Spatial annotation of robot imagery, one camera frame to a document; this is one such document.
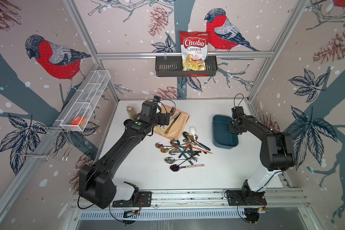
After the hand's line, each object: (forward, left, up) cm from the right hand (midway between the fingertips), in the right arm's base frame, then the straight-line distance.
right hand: (234, 127), depth 97 cm
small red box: (-18, +88, +29) cm, 94 cm away
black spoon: (-5, +35, -3) cm, 35 cm away
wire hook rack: (-31, +91, +32) cm, 101 cm away
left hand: (-4, +47, +21) cm, 51 cm away
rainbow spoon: (-14, +51, -3) cm, 53 cm away
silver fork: (+18, +45, -4) cm, 48 cm away
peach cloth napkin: (+7, +40, -4) cm, 41 cm away
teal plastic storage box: (-5, +8, -5) cm, 11 cm away
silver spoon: (-23, +43, -2) cm, 49 cm away
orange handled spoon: (-13, +31, -4) cm, 34 cm away
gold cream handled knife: (-3, +51, -4) cm, 51 cm away
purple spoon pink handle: (-28, +40, -3) cm, 49 cm away
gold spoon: (-17, +47, -3) cm, 50 cm away
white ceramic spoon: (-1, +29, -3) cm, 29 cm away
